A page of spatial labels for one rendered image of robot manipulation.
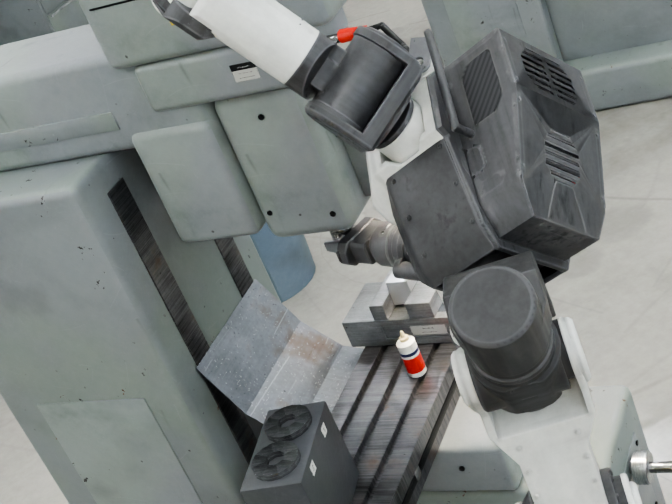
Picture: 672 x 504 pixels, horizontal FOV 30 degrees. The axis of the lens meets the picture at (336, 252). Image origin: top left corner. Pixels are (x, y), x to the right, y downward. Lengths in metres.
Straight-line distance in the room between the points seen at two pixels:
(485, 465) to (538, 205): 0.93
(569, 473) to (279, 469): 0.56
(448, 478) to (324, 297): 2.33
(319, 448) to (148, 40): 0.79
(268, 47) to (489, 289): 0.46
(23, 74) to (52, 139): 0.14
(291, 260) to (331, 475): 2.64
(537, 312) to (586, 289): 2.76
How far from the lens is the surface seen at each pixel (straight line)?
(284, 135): 2.29
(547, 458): 1.88
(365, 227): 2.46
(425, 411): 2.53
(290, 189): 2.35
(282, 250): 4.85
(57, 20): 7.48
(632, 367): 3.95
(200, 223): 2.46
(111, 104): 2.42
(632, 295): 4.26
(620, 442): 2.66
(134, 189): 2.56
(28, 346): 2.77
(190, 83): 2.29
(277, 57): 1.76
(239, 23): 1.75
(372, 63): 1.77
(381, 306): 2.69
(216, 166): 2.36
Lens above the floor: 2.40
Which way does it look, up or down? 28 degrees down
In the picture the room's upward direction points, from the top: 23 degrees counter-clockwise
